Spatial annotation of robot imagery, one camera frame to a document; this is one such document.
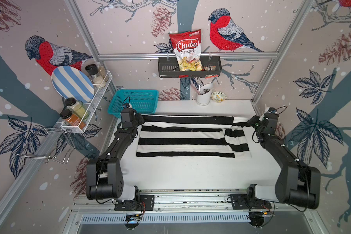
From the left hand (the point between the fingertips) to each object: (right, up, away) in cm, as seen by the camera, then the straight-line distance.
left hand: (140, 111), depth 89 cm
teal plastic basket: (-3, +8, +18) cm, 20 cm away
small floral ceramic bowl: (+58, +13, +33) cm, 68 cm away
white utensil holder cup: (+44, +12, +24) cm, 52 cm away
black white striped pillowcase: (+34, -17, +9) cm, 39 cm away
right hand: (+70, -2, -1) cm, 70 cm away
